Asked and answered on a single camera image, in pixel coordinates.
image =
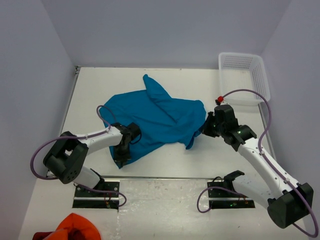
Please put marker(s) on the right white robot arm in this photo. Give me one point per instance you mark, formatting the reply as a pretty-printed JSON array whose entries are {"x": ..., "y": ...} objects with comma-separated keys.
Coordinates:
[{"x": 285, "y": 199}]

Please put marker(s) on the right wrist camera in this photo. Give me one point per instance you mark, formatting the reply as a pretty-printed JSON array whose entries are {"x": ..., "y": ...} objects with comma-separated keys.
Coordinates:
[{"x": 220, "y": 101}]

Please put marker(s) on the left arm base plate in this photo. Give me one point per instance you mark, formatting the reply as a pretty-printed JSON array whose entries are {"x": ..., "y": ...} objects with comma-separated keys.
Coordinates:
[{"x": 85, "y": 199}]

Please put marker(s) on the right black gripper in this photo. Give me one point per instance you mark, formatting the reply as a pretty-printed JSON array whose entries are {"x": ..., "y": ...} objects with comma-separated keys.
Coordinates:
[{"x": 205, "y": 129}]

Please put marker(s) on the orange t shirt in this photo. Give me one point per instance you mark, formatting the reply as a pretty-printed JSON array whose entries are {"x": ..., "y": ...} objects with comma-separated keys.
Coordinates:
[{"x": 76, "y": 227}]

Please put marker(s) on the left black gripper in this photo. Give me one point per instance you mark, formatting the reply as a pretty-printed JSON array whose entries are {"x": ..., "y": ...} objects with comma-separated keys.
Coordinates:
[{"x": 120, "y": 160}]

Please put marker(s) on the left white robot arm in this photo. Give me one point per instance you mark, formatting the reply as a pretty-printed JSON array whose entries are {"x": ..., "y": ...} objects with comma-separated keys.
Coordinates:
[{"x": 66, "y": 157}]

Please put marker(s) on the blue t shirt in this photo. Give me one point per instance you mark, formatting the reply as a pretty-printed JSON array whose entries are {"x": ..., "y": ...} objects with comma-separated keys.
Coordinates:
[{"x": 161, "y": 118}]

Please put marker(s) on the white plastic basket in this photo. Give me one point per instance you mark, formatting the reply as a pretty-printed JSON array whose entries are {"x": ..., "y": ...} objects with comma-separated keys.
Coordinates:
[{"x": 243, "y": 79}]

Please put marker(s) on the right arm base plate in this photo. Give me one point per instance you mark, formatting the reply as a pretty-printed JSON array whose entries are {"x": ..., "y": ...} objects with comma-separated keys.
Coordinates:
[{"x": 221, "y": 199}]

